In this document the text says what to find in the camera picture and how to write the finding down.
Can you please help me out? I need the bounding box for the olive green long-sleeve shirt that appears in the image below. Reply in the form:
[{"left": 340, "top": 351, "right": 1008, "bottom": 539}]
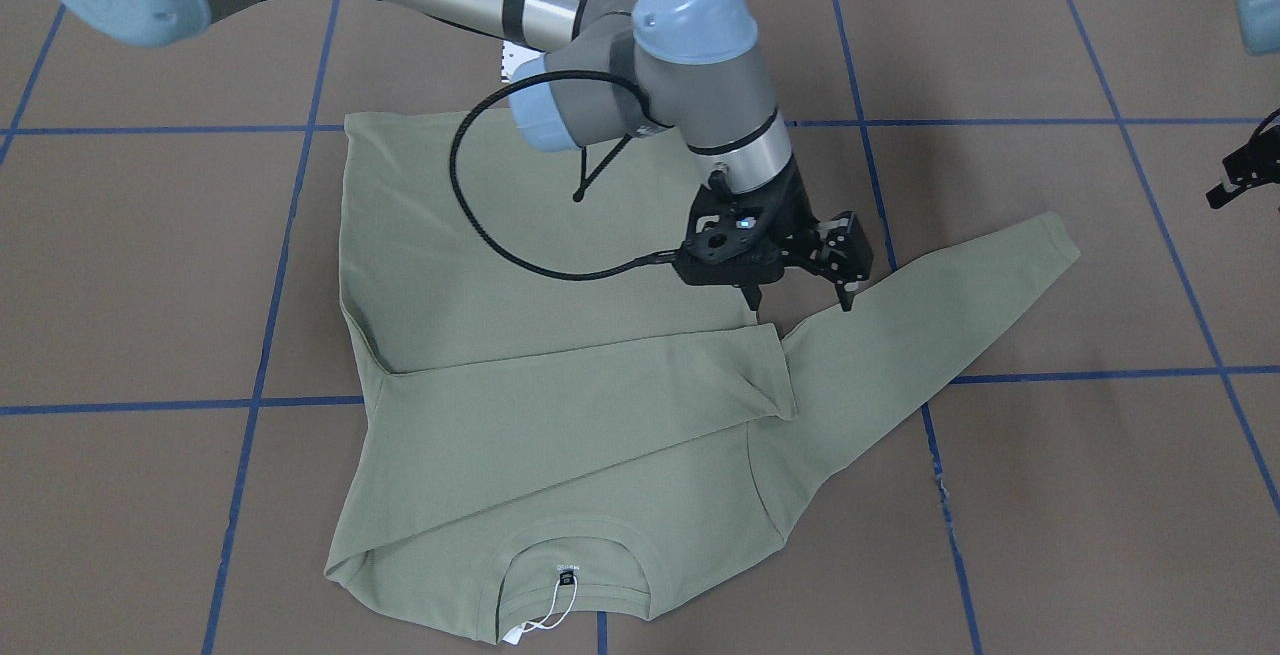
[{"left": 324, "top": 113, "right": 1080, "bottom": 643}]

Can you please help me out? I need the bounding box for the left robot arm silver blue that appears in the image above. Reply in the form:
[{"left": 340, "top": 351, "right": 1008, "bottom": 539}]
[{"left": 1204, "top": 0, "right": 1279, "bottom": 210}]

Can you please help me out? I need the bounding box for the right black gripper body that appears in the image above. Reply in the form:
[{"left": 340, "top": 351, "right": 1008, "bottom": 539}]
[{"left": 675, "top": 159, "right": 823, "bottom": 287}]

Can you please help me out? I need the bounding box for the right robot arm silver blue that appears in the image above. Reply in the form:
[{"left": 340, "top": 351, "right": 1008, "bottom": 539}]
[{"left": 59, "top": 0, "right": 874, "bottom": 310}]

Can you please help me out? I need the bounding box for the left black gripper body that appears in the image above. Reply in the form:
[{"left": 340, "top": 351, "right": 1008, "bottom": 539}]
[{"left": 1225, "top": 109, "right": 1279, "bottom": 187}]

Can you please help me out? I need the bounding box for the white shirt hang tag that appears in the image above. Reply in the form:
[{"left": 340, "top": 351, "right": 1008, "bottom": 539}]
[{"left": 500, "top": 571, "right": 580, "bottom": 646}]

